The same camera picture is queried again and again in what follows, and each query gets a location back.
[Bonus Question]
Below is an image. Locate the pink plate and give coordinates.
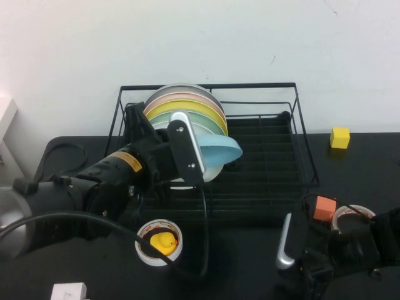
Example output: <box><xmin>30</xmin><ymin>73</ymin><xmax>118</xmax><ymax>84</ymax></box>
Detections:
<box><xmin>145</xmin><ymin>92</ymin><xmax>226</xmax><ymax>126</ymax></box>

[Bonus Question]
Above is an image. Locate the white cabinet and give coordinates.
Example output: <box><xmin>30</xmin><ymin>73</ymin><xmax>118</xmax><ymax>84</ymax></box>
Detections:
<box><xmin>0</xmin><ymin>97</ymin><xmax>32</xmax><ymax>188</ymax></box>

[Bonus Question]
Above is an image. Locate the yellow plate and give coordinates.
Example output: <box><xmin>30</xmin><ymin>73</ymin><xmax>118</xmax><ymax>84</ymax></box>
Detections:
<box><xmin>145</xmin><ymin>99</ymin><xmax>228</xmax><ymax>135</ymax></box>

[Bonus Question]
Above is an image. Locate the black wire dish rack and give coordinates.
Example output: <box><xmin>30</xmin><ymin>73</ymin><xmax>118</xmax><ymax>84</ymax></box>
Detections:
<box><xmin>104</xmin><ymin>82</ymin><xmax>320</xmax><ymax>228</ymax></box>

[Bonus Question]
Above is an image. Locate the yellow rubber duck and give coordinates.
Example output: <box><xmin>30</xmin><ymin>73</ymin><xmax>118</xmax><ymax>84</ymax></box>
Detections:
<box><xmin>149</xmin><ymin>231</ymin><xmax>178</xmax><ymax>256</ymax></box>

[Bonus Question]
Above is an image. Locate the white tape roll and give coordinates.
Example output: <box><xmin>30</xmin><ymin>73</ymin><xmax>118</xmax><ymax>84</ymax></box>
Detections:
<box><xmin>331</xmin><ymin>204</ymin><xmax>377</xmax><ymax>234</ymax></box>
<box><xmin>134</xmin><ymin>218</ymin><xmax>184</xmax><ymax>267</ymax></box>

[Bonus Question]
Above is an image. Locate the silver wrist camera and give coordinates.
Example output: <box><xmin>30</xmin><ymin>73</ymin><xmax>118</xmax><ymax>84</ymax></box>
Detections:
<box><xmin>167</xmin><ymin>109</ymin><xmax>208</xmax><ymax>184</ymax></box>
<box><xmin>276</xmin><ymin>212</ymin><xmax>309</xmax><ymax>270</ymax></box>

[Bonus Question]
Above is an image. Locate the green plate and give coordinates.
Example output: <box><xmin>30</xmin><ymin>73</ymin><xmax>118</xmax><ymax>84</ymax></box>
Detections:
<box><xmin>146</xmin><ymin>109</ymin><xmax>229</xmax><ymax>138</ymax></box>

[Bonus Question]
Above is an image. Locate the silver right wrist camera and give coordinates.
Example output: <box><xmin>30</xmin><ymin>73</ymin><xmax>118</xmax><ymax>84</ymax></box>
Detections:
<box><xmin>276</xmin><ymin>212</ymin><xmax>309</xmax><ymax>270</ymax></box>

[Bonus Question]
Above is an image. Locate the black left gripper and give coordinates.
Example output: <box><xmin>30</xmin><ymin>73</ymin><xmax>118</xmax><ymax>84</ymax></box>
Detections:
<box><xmin>124</xmin><ymin>102</ymin><xmax>183</xmax><ymax>188</ymax></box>

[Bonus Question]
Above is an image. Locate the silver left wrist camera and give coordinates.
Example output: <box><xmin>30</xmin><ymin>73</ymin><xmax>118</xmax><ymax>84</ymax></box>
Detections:
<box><xmin>167</xmin><ymin>109</ymin><xmax>208</xmax><ymax>184</ymax></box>

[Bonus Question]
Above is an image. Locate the light blue plate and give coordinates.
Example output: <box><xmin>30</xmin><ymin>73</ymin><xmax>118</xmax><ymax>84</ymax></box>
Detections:
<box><xmin>198</xmin><ymin>134</ymin><xmax>244</xmax><ymax>168</ymax></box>

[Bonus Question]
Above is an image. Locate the black drip tray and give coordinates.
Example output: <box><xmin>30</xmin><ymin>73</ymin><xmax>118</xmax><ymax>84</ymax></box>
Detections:
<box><xmin>124</xmin><ymin>111</ymin><xmax>309</xmax><ymax>227</ymax></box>

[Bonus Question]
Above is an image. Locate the orange foam cube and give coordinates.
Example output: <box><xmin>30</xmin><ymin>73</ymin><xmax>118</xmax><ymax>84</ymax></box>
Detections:
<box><xmin>313</xmin><ymin>196</ymin><xmax>338</xmax><ymax>223</ymax></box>

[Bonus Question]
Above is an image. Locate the white power adapter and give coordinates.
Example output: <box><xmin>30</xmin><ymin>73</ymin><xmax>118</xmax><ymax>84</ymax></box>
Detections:
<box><xmin>51</xmin><ymin>282</ymin><xmax>88</xmax><ymax>300</ymax></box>

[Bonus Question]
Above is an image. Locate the black cable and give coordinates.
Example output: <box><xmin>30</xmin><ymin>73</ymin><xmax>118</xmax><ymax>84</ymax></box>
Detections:
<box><xmin>0</xmin><ymin>184</ymin><xmax>209</xmax><ymax>279</ymax></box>
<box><xmin>32</xmin><ymin>142</ymin><xmax>89</xmax><ymax>184</ymax></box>

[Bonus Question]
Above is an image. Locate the grey plate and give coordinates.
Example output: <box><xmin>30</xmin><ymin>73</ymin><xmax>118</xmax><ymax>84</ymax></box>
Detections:
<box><xmin>146</xmin><ymin>83</ymin><xmax>224</xmax><ymax>115</ymax></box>

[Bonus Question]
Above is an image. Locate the yellow foam cube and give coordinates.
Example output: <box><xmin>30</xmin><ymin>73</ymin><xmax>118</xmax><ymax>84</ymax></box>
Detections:
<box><xmin>330</xmin><ymin>127</ymin><xmax>350</xmax><ymax>149</ymax></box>

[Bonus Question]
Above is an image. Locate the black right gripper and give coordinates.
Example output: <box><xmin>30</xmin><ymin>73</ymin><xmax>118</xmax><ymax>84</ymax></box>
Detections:
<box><xmin>304</xmin><ymin>223</ymin><xmax>381</xmax><ymax>300</ymax></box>

